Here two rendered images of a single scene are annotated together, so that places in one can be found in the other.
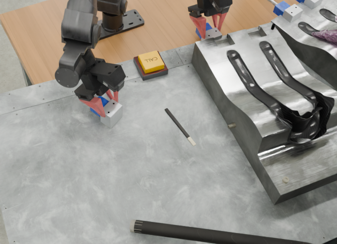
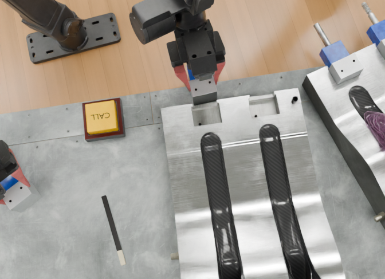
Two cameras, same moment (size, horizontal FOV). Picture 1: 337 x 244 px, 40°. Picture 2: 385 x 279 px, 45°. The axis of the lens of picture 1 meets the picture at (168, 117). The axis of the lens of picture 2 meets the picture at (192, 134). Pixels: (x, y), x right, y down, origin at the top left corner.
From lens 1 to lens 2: 0.78 m
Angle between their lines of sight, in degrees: 23
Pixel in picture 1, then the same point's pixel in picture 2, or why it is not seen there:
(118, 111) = (25, 200)
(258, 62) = (246, 162)
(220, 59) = (187, 148)
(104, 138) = (9, 226)
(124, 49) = (78, 81)
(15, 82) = not seen: hidden behind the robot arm
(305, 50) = (343, 141)
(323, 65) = (362, 175)
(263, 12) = (310, 43)
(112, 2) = (43, 29)
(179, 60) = (150, 116)
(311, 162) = not seen: outside the picture
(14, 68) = not seen: outside the picture
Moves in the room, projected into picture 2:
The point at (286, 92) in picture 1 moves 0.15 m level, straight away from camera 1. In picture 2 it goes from (263, 236) to (321, 172)
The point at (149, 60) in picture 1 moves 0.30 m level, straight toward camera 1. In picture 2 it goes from (97, 116) to (40, 265)
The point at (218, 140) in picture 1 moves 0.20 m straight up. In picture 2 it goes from (160, 263) to (145, 265)
